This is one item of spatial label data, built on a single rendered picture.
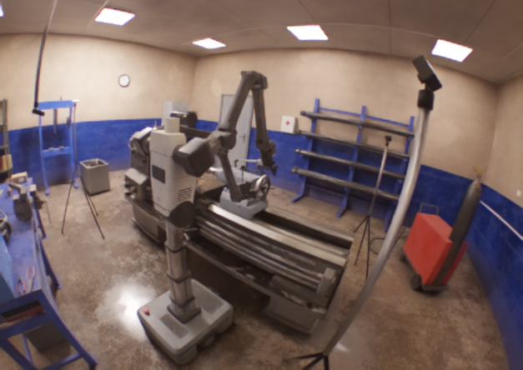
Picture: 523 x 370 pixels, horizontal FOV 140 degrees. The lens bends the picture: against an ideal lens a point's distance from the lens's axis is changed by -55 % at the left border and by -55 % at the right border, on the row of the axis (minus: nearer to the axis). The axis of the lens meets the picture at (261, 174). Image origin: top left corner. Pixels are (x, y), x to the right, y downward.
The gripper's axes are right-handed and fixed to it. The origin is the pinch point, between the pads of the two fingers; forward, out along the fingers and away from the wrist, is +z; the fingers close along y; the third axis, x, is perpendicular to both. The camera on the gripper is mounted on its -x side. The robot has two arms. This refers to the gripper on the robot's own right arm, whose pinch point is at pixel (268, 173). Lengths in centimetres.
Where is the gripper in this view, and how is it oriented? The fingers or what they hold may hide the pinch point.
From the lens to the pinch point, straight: 144.2
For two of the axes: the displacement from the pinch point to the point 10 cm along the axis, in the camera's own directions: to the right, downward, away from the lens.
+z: 1.6, 7.4, 6.5
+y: -8.4, -2.5, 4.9
